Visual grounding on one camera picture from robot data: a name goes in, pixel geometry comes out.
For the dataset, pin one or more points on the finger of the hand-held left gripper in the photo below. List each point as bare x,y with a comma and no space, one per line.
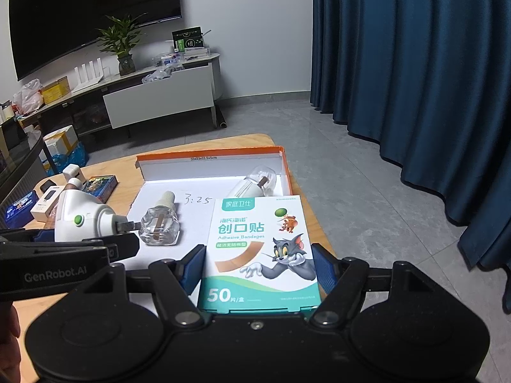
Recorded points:
24,235
123,247

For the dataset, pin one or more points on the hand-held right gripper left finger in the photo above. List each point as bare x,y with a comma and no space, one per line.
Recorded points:
194,267

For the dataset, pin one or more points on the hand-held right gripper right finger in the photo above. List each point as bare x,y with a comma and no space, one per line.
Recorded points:
324,269

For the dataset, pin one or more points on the blue white cartoon tin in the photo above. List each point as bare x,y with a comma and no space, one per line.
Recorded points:
20,209

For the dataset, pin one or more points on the clear glass refill bottle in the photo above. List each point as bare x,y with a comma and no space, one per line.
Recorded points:
251,181
157,227

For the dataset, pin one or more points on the white plug-in repellent heater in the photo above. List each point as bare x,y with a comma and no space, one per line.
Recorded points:
86,219

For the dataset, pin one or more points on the cartoon print bandage box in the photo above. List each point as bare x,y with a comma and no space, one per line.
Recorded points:
255,255

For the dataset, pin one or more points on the orange cardboard box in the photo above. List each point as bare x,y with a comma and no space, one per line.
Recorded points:
207,171

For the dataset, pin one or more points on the person's left hand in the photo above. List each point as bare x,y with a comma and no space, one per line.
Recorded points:
8,339

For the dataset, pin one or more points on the white charger packaging box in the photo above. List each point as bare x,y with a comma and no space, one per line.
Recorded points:
48,203

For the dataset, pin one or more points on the small black device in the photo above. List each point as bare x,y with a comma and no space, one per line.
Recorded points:
47,186

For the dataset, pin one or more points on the printed blue tin box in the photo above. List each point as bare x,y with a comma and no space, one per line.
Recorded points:
99,187

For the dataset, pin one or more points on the dark glass coffee table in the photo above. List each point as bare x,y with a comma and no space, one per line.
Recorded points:
16,167

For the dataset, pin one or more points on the white charger cube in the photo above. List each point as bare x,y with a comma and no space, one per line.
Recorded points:
74,172

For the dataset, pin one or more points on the blue plastic bag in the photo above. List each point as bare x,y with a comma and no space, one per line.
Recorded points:
70,159

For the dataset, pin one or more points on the white foam box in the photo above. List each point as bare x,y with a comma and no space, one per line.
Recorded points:
60,139

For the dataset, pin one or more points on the white plastic bag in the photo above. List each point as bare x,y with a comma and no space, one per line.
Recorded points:
26,97

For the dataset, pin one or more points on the yellow cardboard box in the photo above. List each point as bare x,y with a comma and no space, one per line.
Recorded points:
56,89

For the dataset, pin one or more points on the white tv cabinet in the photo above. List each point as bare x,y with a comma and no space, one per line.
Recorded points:
167,87

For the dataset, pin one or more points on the white antenna router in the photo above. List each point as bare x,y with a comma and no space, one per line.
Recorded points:
90,72

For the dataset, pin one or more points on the clear plastic bag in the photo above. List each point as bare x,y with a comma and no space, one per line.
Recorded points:
161,74

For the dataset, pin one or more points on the potted green plant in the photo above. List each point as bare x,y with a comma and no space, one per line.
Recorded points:
119,44

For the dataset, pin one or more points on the dark blue curtain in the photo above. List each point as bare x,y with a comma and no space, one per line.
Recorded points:
419,87

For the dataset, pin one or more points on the black green printed box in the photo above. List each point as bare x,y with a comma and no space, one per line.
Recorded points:
189,40

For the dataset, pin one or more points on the wall-mounted black television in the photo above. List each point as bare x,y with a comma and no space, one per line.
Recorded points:
92,12

